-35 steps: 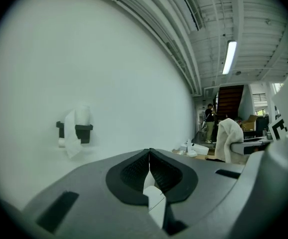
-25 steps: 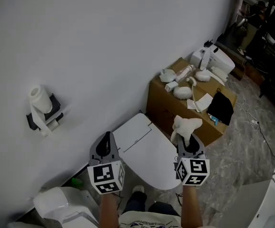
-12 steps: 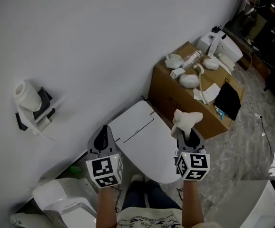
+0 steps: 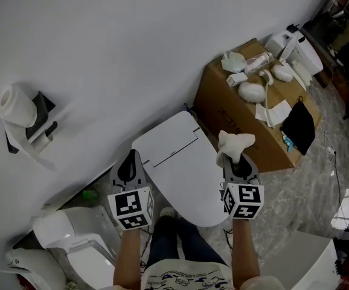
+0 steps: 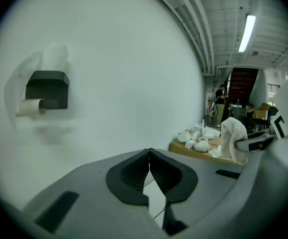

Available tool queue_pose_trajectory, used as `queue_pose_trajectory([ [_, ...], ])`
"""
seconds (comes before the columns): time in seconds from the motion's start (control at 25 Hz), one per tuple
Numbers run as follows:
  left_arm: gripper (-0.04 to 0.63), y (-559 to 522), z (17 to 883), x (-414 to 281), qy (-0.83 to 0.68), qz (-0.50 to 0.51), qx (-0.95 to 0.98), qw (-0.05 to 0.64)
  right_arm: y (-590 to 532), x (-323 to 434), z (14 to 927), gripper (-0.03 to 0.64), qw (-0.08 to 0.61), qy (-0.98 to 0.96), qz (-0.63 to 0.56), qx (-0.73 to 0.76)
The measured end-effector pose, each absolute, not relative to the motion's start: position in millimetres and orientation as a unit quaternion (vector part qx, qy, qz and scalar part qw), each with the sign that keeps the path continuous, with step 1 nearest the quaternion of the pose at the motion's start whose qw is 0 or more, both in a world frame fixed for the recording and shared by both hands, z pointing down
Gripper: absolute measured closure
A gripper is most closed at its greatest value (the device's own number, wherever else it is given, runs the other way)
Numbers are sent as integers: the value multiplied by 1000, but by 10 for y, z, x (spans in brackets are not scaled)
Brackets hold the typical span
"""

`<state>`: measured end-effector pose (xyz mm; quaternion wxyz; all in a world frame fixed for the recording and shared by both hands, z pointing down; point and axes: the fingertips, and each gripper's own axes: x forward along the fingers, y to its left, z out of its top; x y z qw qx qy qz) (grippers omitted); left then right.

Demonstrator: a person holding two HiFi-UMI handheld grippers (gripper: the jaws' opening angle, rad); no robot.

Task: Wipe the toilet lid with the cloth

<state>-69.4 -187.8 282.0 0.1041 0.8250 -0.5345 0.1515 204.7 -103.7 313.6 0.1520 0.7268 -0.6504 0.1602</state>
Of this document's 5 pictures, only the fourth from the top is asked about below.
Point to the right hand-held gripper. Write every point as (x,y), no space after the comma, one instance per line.
(244,199)

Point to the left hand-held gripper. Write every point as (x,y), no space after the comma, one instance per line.
(130,204)

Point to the white cloth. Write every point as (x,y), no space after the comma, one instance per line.
(233,145)

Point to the white toilet lid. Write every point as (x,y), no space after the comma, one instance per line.
(183,168)

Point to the person's right forearm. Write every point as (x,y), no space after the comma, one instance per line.
(245,252)

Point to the person's left forearm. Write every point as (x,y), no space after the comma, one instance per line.
(127,258)

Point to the white toilet with open seat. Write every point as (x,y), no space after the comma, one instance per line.
(78,240)

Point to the grey toilet paper holder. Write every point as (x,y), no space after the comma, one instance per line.
(41,113)

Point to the white toilet paper roll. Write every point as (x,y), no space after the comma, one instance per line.
(16,107)

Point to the white toilet seat unit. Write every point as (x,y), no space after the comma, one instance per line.
(304,51)

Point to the person's light slipper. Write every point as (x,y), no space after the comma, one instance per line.
(168,212)

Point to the person's dark trousers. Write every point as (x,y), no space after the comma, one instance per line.
(192,243)

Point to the small blue plastic item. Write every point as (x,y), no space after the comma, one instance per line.
(290,143)

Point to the brown cardboard box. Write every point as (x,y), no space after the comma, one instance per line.
(238,122)

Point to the black fabric pouch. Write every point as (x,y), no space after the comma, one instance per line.
(299,127)

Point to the person's printed white shirt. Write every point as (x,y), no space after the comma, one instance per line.
(186,276)

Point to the white paper sheets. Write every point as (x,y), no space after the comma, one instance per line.
(278,110)

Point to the large white fluffy pad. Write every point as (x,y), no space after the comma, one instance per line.
(251,92)

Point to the white curved plastic cover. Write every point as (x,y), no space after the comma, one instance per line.
(32,267)

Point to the small white carton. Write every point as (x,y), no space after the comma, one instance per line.
(236,79)

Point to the small white fluffy pad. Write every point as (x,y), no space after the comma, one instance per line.
(281,72)

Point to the white flat strip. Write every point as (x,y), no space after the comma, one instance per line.
(295,76)

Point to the crumpled white plastic bag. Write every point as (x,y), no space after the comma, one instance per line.
(233,61)

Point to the pink device in clear bag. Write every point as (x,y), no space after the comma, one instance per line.
(257,61)

